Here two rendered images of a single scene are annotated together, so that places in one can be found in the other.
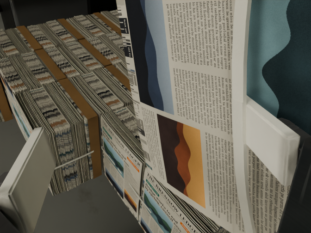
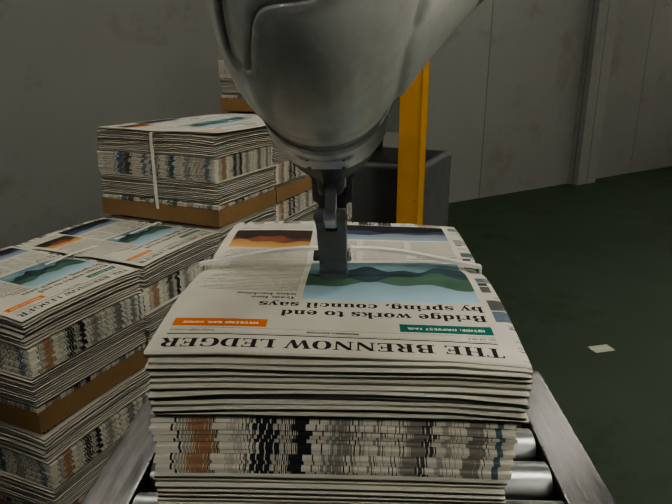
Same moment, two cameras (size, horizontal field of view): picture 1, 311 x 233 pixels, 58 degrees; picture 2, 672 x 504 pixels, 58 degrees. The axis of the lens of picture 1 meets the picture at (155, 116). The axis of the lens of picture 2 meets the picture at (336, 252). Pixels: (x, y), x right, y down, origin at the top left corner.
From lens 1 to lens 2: 0.49 m
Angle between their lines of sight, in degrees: 26
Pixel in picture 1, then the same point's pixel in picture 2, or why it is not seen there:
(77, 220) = not seen: outside the picture
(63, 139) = (197, 168)
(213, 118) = not seen: hidden behind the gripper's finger
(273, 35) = (388, 268)
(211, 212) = (227, 249)
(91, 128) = (200, 213)
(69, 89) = (261, 200)
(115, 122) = (204, 248)
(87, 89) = not seen: hidden behind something
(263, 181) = (282, 267)
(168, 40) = (377, 240)
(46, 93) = (263, 168)
